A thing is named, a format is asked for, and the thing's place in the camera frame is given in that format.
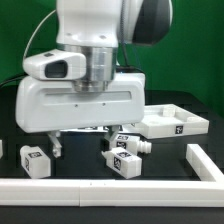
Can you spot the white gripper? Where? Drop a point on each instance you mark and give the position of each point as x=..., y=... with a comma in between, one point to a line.
x=44, y=106

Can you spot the white square table top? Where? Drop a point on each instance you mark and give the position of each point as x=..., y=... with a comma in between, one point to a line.
x=168, y=120

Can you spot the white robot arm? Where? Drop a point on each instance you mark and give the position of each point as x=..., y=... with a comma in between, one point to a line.
x=80, y=84

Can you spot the paper sheet with markers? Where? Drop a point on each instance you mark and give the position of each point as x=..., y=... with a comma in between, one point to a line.
x=97, y=129

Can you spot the white L-shaped fence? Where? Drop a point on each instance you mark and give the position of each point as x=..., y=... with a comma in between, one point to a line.
x=207, y=191

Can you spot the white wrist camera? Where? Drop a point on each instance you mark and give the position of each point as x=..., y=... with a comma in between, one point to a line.
x=56, y=65

